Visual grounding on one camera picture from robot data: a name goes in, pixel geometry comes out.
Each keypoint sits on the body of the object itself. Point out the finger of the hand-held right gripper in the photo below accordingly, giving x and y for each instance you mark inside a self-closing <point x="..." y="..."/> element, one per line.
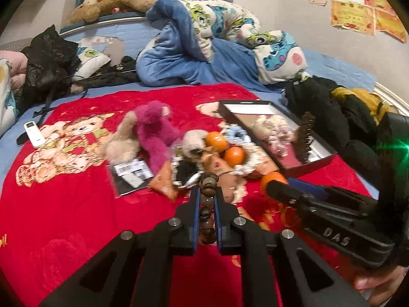
<point x="284" y="192"/>
<point x="310" y="188"/>

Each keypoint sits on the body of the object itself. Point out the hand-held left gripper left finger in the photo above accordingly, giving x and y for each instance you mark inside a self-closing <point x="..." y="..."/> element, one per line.
<point x="195" y="217"/>

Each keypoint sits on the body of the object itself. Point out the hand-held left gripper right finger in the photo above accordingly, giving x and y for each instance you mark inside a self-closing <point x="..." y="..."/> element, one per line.
<point x="218" y="217"/>

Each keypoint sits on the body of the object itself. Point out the orange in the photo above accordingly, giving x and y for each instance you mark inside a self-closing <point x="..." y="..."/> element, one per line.
<point x="271" y="177"/>
<point x="235" y="156"/>
<point x="215" y="140"/>

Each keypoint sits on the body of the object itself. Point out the shallow black cardboard box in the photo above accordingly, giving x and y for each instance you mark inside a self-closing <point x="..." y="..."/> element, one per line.
<point x="313" y="166"/>

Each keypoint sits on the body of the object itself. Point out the brown furry hair claw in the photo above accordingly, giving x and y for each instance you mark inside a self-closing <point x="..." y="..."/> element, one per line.
<point x="303" y="134"/>

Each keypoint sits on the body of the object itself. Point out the fluffy pink white scrunchie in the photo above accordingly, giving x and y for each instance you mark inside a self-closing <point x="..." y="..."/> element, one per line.
<point x="274" y="134"/>

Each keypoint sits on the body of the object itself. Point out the person's right hand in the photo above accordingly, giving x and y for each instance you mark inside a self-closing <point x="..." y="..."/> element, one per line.
<point x="377" y="283"/>

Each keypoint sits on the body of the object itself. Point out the orange triangular paper packet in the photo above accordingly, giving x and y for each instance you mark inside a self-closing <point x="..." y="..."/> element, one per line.
<point x="163" y="182"/>
<point x="217" y="163"/>
<point x="265" y="169"/>

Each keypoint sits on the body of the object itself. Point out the black lace-edged scrunchie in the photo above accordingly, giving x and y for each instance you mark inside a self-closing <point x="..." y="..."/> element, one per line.
<point x="185" y="172"/>

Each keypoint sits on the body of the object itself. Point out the white lace scrunchie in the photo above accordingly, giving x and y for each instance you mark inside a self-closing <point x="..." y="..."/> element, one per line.
<point x="255" y="153"/>

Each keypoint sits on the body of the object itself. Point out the black packet with barcode label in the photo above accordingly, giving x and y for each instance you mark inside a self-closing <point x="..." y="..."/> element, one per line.
<point x="127" y="182"/>

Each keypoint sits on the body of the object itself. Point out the fluffy beige scrunchie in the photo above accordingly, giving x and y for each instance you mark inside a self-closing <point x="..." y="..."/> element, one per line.
<point x="191" y="140"/>

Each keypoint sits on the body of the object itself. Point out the blue scrunchie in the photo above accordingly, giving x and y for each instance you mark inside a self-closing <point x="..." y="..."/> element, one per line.
<point x="236" y="131"/>

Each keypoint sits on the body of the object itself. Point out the black clothing pile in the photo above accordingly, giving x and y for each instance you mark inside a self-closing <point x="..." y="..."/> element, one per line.
<point x="322" y="102"/>

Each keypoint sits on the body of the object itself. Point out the pink plush toy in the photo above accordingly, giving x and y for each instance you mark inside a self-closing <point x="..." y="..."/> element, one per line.
<point x="153" y="124"/>

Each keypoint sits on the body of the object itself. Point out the beige plush toy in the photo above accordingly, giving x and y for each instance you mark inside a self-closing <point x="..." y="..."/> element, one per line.
<point x="119" y="147"/>

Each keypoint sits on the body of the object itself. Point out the yellow garment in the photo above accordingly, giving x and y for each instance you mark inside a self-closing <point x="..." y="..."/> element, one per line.
<point x="361" y="96"/>

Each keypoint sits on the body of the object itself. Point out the red printed blanket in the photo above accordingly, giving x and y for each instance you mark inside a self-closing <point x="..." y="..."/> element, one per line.
<point x="80" y="224"/>

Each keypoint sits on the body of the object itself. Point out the bed with blue sheet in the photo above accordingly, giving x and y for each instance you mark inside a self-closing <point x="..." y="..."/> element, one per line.
<point x="335" y="67"/>

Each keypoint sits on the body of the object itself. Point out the dark garment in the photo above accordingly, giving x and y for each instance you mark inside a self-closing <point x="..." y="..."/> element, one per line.
<point x="111" y="78"/>

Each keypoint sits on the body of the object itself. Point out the blue monster printed duvet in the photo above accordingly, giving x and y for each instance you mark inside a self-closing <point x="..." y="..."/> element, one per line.
<point x="198" y="38"/>

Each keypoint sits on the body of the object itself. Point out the white remote control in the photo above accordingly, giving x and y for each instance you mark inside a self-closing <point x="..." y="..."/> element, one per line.
<point x="34" y="134"/>

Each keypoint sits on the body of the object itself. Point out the small monster printed pillow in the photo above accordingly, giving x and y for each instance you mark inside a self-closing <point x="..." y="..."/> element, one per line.
<point x="92" y="56"/>

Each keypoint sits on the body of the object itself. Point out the shiny black jacket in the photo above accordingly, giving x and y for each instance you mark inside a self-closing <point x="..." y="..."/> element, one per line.
<point x="48" y="57"/>

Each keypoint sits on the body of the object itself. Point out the large monster printed pillow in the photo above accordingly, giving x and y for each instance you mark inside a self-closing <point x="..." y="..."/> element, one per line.
<point x="4" y="102"/>

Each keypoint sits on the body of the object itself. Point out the brown teddy bear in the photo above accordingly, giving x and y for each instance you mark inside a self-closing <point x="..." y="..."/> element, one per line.
<point x="127" y="1"/>

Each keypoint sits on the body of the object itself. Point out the pink pillow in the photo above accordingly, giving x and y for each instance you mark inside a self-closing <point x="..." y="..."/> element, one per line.
<point x="14" y="60"/>

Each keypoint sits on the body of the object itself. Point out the yellow wall certificate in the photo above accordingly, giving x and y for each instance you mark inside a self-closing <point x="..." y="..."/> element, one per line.
<point x="391" y="27"/>
<point x="351" y="17"/>

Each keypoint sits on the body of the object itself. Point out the orange wall certificate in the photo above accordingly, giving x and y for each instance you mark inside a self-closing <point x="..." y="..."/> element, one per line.
<point x="380" y="1"/>

